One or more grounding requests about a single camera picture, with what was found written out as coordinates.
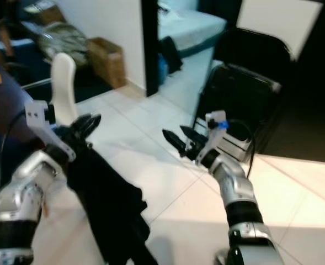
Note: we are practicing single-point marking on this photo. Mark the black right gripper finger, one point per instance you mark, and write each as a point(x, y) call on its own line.
point(190, 132)
point(176, 141)

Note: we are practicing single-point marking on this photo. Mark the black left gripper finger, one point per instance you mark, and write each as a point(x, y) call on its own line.
point(83, 125)
point(94, 126)

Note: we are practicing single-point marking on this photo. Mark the dark navy garment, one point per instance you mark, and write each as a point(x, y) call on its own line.
point(107, 204)

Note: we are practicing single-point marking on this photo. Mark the black folding chair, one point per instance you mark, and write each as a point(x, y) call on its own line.
point(239, 94)

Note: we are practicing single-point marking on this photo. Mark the large open cardboard box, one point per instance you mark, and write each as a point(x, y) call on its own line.
point(107, 63)

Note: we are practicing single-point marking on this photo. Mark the crumpled grey bag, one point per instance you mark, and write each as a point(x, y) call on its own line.
point(65, 44)

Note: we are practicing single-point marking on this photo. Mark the small cardboard box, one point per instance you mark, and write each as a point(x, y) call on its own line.
point(41, 12)

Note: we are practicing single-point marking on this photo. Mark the person in dark shorts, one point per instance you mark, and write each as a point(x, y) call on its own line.
point(2, 33)

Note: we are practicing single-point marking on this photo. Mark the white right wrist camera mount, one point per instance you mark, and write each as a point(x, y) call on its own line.
point(216, 120)

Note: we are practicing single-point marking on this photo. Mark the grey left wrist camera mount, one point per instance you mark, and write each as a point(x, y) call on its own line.
point(38, 118)

